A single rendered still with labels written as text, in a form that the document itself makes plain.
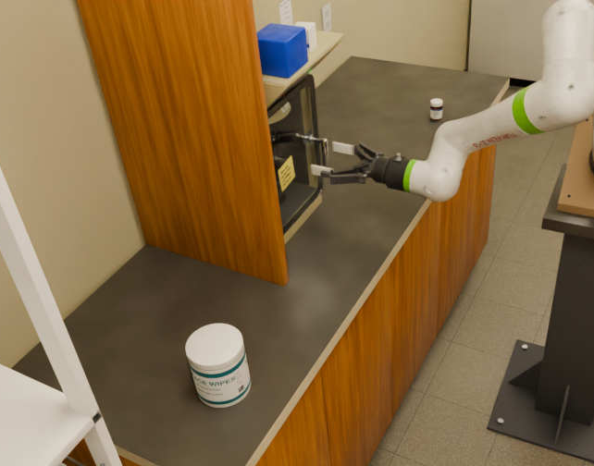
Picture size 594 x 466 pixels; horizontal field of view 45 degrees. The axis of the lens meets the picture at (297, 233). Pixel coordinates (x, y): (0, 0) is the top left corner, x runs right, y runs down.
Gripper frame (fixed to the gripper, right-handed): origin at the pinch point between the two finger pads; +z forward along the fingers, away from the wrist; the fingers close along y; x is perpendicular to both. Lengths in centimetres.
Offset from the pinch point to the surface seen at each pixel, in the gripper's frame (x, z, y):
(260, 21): -46.7, 5.6, 16.5
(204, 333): 6, -4, 70
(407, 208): 20.4, -20.8, -11.8
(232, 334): 6, -10, 67
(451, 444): 114, -42, -2
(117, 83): -34, 39, 35
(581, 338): 70, -76, -29
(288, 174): -2.0, 4.4, 14.2
